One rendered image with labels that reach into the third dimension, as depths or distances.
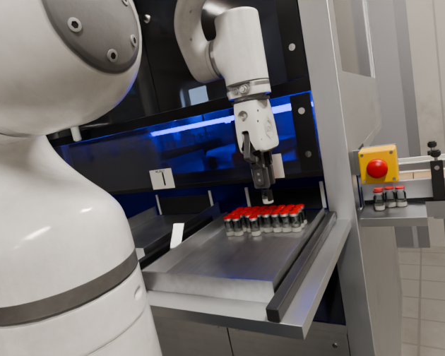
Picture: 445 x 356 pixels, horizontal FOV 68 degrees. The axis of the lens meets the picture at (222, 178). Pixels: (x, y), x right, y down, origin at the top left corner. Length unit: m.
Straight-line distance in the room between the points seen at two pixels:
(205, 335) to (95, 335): 0.92
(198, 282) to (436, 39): 2.33
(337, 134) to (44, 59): 0.65
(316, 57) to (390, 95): 1.83
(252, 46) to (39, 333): 0.54
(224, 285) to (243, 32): 0.44
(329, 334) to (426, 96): 1.96
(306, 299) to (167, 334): 0.83
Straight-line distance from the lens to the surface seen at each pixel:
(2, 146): 0.32
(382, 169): 0.74
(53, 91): 0.21
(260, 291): 0.52
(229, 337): 1.13
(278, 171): 0.82
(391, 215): 0.82
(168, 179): 1.00
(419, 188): 0.90
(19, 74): 0.21
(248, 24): 0.65
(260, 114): 0.63
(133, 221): 1.10
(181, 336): 1.25
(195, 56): 0.68
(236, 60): 0.64
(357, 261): 0.86
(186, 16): 0.66
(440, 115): 2.64
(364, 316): 0.93
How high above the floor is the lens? 1.15
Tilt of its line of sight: 9 degrees down
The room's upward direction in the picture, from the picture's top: 11 degrees counter-clockwise
